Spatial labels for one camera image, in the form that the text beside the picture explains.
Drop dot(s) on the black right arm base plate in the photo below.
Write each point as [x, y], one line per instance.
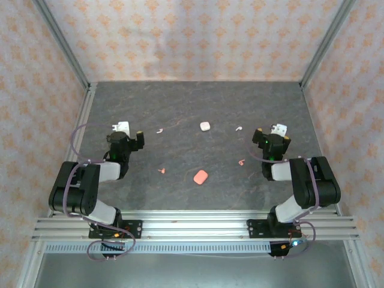
[255, 229]

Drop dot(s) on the aluminium mounting rail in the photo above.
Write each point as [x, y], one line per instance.
[195, 228]

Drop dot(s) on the grey metal panel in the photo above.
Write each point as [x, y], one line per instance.
[195, 273]

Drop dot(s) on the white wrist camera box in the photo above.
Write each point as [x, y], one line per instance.
[280, 129]
[123, 126]

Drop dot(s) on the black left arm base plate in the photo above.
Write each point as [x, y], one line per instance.
[135, 228]

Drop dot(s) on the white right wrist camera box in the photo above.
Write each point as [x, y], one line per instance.
[280, 129]

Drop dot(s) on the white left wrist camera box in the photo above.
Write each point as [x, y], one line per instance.
[123, 126]

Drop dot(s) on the aluminium table side rail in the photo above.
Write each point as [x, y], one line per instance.
[310, 111]
[81, 120]

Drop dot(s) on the aluminium frame post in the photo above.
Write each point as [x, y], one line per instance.
[327, 45]
[62, 45]

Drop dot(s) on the coral earbud charging case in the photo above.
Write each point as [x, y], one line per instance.
[200, 177]

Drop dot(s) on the white earbud charging case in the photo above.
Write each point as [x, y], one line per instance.
[204, 126]

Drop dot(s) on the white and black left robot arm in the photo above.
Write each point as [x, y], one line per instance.
[75, 192]

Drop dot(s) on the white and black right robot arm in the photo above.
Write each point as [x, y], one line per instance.
[318, 186]

